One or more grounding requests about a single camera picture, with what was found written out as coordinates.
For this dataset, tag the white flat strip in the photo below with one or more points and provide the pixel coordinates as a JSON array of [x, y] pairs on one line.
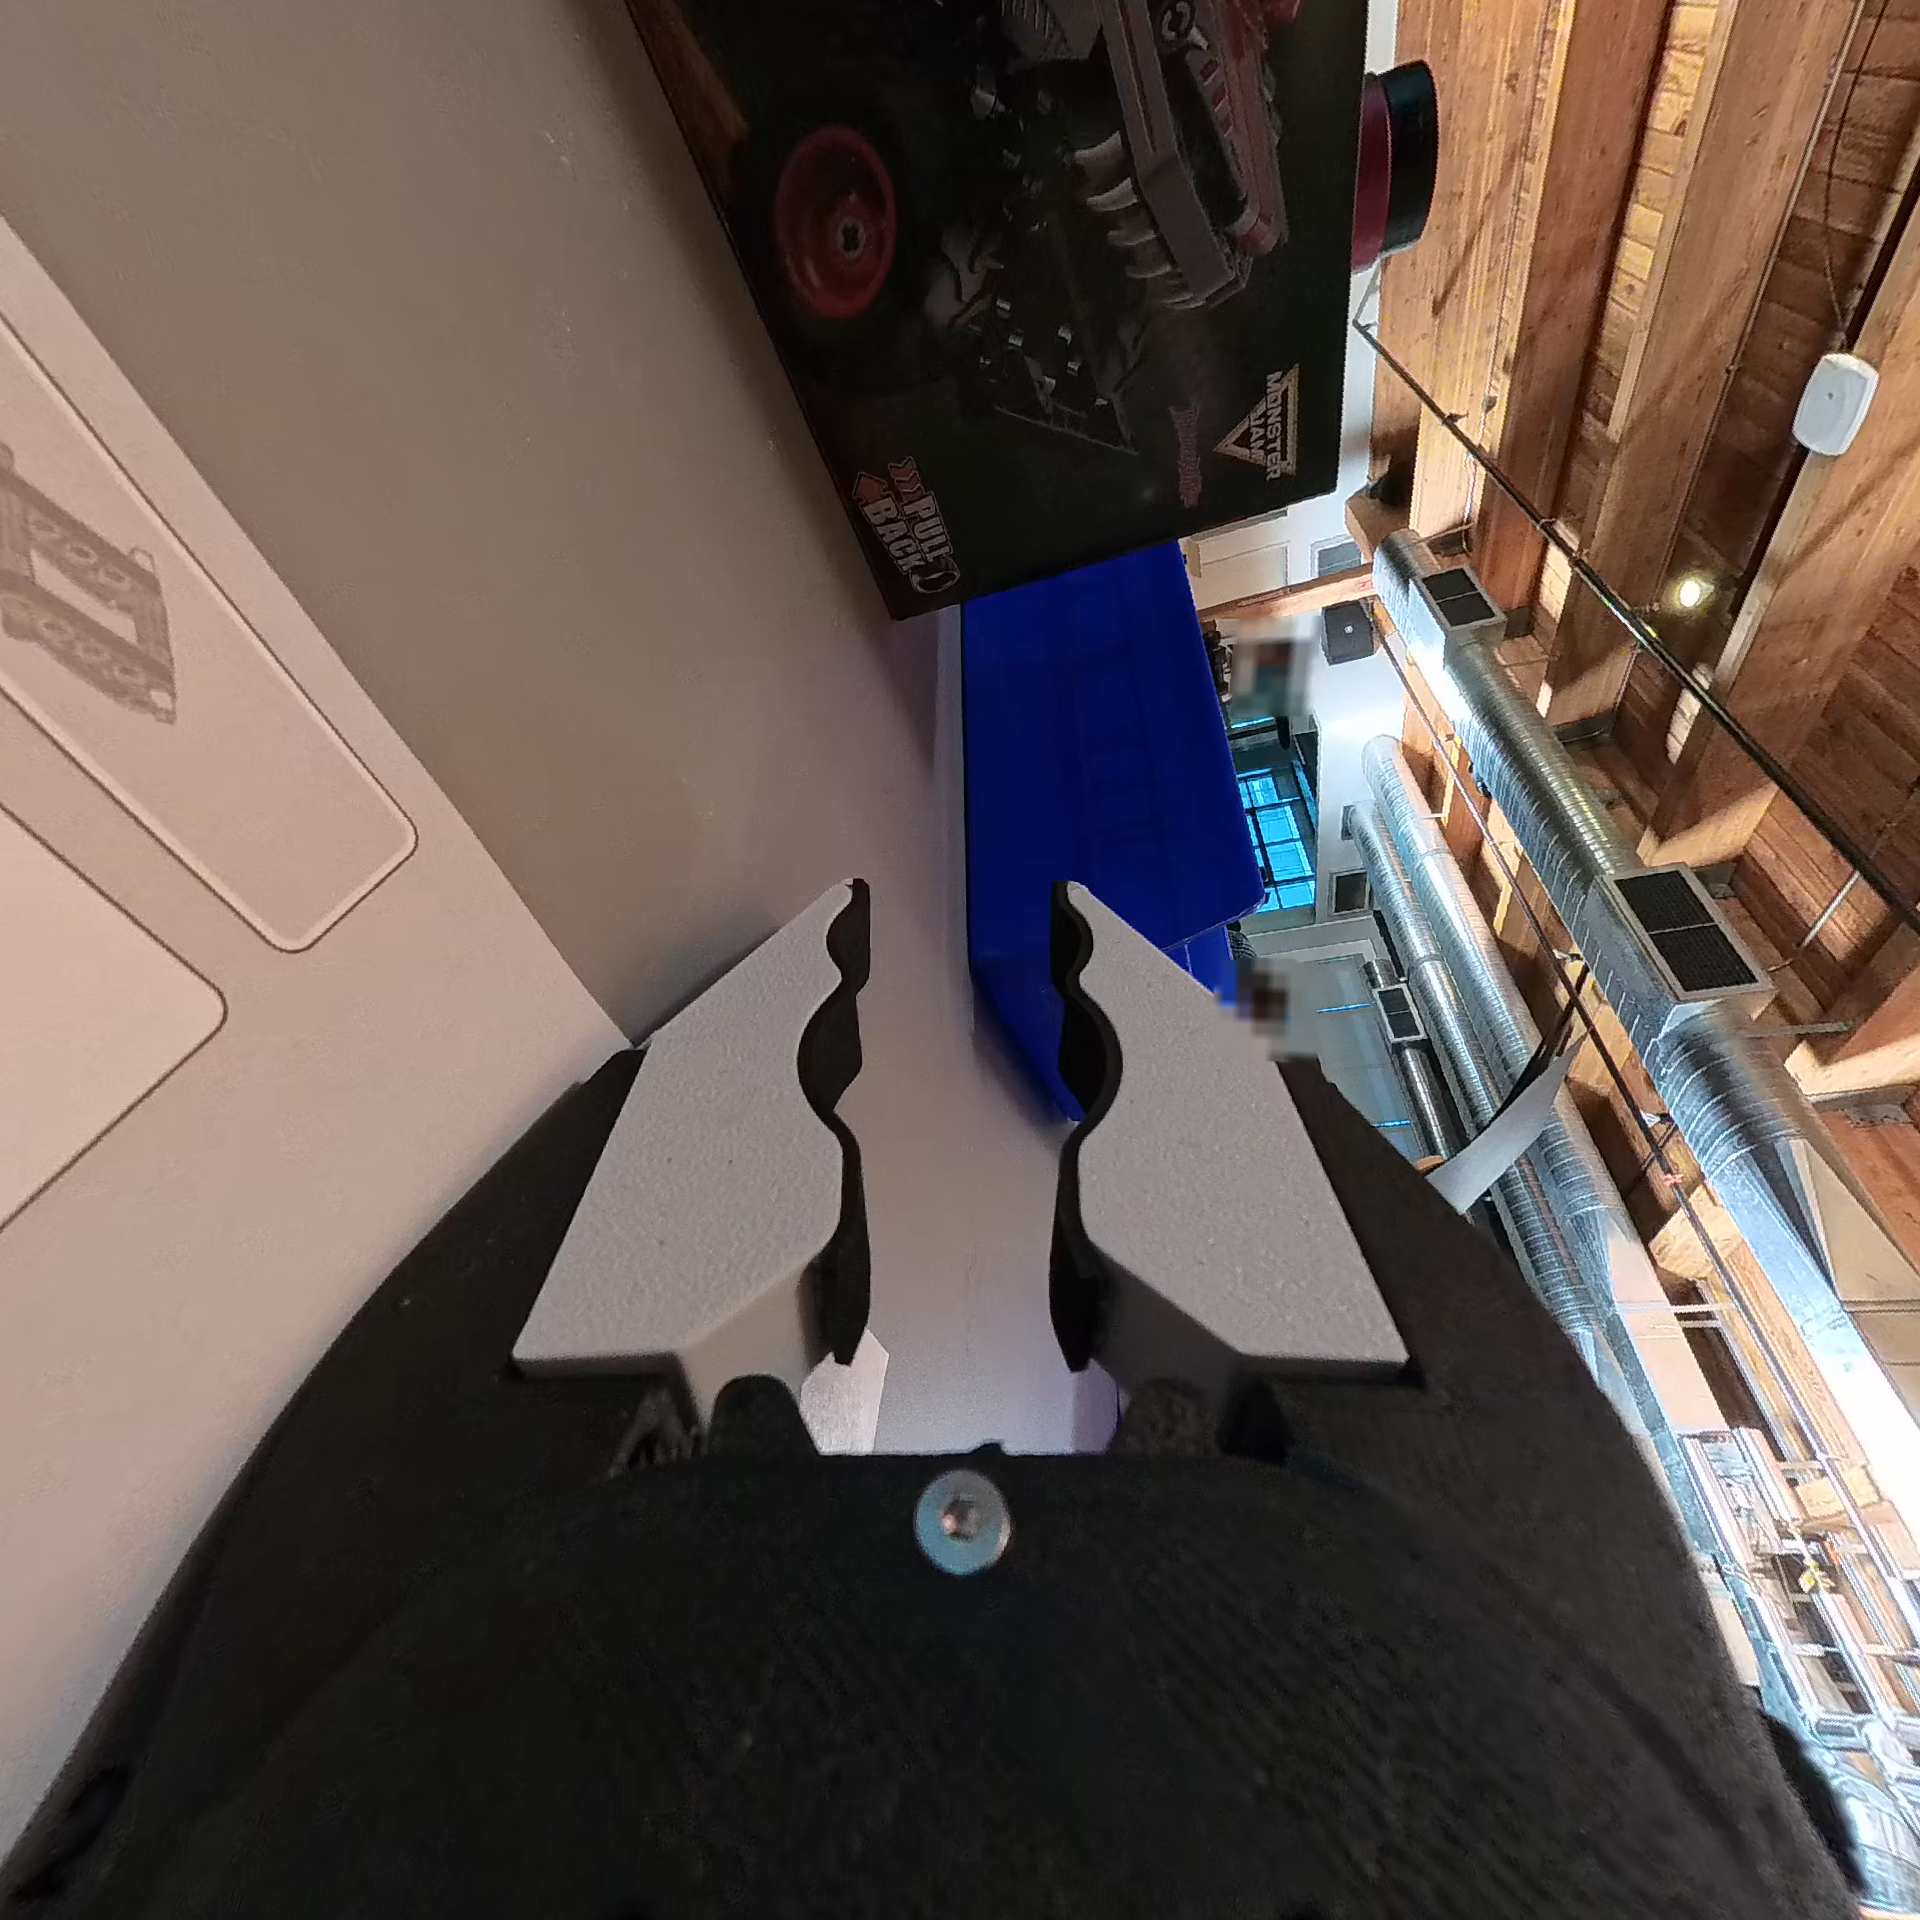
[[1501, 1132]]

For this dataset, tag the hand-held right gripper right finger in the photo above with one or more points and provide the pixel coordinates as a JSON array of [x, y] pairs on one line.
[[1214, 1201]]

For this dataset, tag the large metal air duct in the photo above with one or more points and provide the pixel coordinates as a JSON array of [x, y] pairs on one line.
[[1509, 713]]

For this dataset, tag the slim metal air duct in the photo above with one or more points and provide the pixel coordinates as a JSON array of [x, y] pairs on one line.
[[1432, 892]]

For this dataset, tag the white ceiling sensor box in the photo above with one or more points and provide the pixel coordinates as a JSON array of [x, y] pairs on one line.
[[1837, 402]]

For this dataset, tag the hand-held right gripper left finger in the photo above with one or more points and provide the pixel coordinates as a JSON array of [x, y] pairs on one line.
[[704, 1185]]

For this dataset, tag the red and black cylinder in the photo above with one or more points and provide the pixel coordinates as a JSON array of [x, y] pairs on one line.
[[1394, 159]]

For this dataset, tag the blue plastic bin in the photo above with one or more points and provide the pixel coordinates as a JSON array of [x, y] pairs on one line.
[[1092, 773]]

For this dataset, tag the black ceiling track rail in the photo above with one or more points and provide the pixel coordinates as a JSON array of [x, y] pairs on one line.
[[1642, 631]]

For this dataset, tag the white instruction booklet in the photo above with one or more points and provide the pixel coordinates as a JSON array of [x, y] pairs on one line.
[[173, 944]]

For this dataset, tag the metal shelving rack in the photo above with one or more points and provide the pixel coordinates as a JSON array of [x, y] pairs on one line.
[[1801, 1591]]

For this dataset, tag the ceiling spotlight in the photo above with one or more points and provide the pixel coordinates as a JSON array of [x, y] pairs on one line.
[[1691, 593]]

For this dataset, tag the black toy truck box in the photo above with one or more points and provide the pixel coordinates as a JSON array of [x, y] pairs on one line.
[[1050, 301]]

